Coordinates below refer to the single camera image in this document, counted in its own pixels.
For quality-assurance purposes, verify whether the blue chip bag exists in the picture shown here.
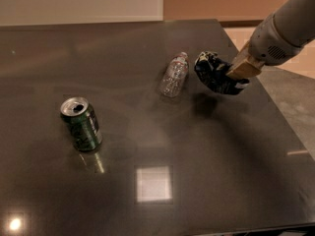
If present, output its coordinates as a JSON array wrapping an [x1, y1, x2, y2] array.
[[194, 51, 250, 95]]

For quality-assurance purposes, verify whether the clear plastic water bottle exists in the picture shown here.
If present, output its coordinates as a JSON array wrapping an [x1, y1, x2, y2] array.
[[159, 52, 189, 97]]

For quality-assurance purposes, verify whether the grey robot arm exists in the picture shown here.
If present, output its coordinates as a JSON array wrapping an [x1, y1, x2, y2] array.
[[226, 0, 315, 80]]

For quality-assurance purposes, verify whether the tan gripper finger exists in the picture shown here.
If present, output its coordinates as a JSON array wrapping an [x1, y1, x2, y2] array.
[[225, 42, 265, 81]]

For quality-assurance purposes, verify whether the green soda can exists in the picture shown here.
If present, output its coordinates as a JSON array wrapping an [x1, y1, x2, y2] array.
[[60, 96, 102, 152]]

